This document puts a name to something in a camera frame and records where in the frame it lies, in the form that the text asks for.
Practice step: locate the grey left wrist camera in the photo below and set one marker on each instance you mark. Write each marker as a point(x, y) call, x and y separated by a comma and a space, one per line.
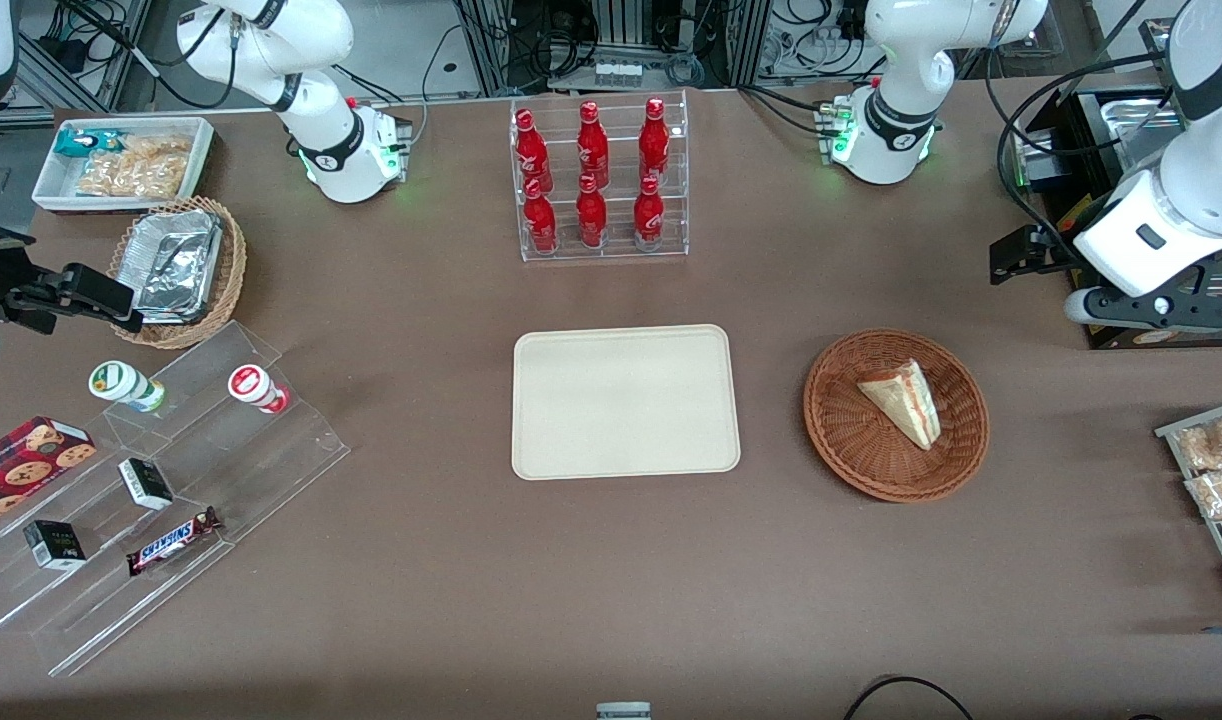
point(1151, 312)

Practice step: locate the black food warmer appliance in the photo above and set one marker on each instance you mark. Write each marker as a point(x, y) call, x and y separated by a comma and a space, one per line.
point(1076, 125)

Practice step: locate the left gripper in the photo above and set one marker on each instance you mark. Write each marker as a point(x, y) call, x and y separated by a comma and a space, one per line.
point(1055, 247)

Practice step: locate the clear bag of crackers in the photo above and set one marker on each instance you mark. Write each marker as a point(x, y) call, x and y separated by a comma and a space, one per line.
point(1211, 445)
point(1221, 495)

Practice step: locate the clear acrylic bottle rack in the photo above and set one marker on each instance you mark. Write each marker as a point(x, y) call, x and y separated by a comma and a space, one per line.
point(616, 252)

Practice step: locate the red cookie box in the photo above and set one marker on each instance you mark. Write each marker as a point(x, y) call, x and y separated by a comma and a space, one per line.
point(26, 460)

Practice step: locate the small black white box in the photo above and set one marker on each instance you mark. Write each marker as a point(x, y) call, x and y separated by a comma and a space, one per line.
point(146, 483)

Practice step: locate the aluminium foil container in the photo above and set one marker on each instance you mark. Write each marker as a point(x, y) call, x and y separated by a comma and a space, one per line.
point(176, 265)

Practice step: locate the red lid yogurt cup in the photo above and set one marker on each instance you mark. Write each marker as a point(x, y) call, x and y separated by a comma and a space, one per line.
point(251, 385)

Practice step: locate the beige plastic tray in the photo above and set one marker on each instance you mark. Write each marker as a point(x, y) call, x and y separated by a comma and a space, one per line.
point(626, 400)

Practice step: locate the red soda bottle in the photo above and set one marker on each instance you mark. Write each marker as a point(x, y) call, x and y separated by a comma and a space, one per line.
point(540, 222)
point(531, 150)
point(649, 218)
point(591, 218)
point(654, 140)
point(592, 145)

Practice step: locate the aluminium frame rack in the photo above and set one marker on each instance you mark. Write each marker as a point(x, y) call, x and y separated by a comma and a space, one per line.
point(611, 25)

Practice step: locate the grey device edge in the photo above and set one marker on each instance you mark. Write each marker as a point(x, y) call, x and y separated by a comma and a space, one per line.
point(623, 712)

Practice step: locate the green lid yogurt cup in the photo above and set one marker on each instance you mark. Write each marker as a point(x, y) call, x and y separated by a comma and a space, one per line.
point(121, 382)

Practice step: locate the brown wicker basket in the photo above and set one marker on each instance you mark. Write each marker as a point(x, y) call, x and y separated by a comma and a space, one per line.
point(871, 465)

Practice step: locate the clear bag of chips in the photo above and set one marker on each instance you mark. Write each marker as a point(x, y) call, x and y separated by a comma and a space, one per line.
point(136, 168)

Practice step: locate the white power strip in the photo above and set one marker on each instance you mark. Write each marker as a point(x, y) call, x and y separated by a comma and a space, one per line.
point(617, 74)

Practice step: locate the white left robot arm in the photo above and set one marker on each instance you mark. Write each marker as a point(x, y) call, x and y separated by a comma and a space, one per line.
point(896, 60)

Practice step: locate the steel food pan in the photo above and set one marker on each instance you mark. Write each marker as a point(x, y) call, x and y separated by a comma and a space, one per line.
point(1136, 115)

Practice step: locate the white rectangular snack bin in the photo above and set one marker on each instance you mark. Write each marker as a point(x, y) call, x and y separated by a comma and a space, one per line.
point(56, 190)

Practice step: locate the light wicker basket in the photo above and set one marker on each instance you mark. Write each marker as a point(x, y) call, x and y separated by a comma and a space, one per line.
point(233, 270)

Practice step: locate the green snack packet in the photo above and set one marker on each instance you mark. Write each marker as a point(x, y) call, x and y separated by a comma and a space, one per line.
point(81, 142)

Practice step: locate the Snickers chocolate bar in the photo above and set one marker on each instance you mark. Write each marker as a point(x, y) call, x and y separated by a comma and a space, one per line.
point(171, 542)

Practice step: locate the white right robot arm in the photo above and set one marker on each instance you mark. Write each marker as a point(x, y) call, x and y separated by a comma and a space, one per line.
point(321, 130)

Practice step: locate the small black green box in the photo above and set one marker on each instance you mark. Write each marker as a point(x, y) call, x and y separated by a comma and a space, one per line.
point(54, 545)

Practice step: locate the triangular sandwich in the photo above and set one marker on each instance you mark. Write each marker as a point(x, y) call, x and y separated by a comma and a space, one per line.
point(906, 400)

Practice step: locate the clear acrylic step shelf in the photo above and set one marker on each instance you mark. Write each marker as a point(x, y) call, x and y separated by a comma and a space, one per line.
point(271, 470)

